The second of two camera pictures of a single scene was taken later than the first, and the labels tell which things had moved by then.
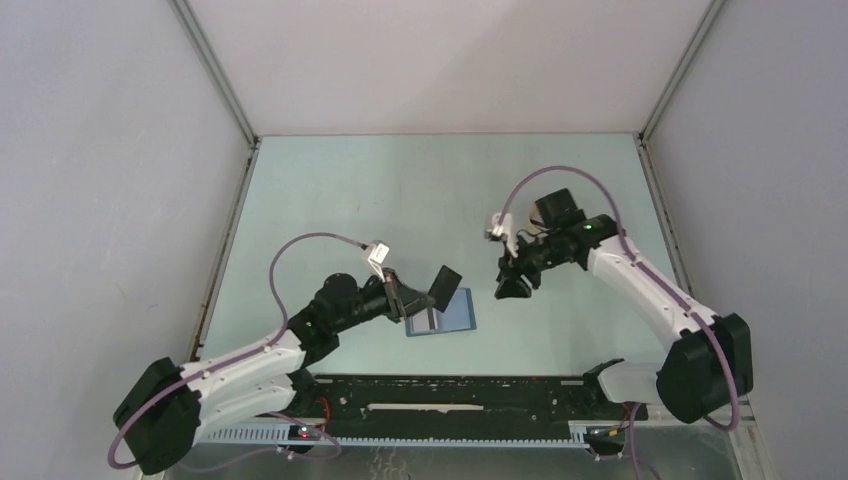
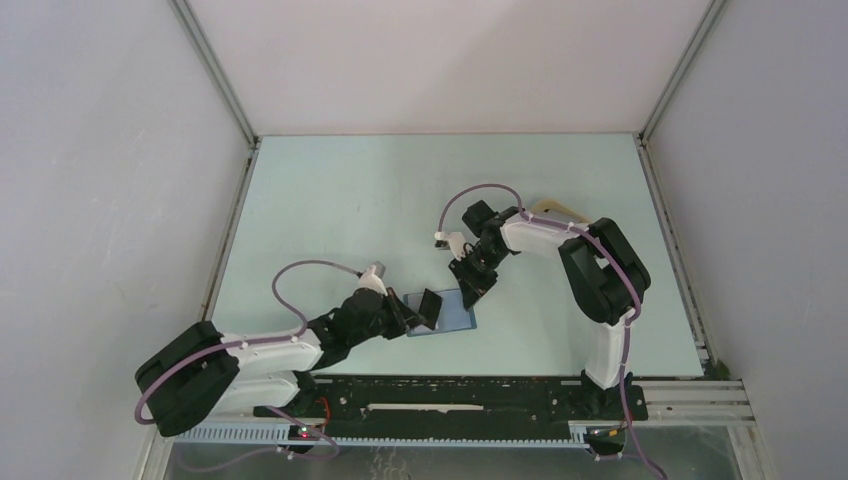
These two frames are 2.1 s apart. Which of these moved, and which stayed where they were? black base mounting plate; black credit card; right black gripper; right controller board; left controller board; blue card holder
Moved: black credit card; right black gripper
Stayed: left controller board; blue card holder; black base mounting plate; right controller board
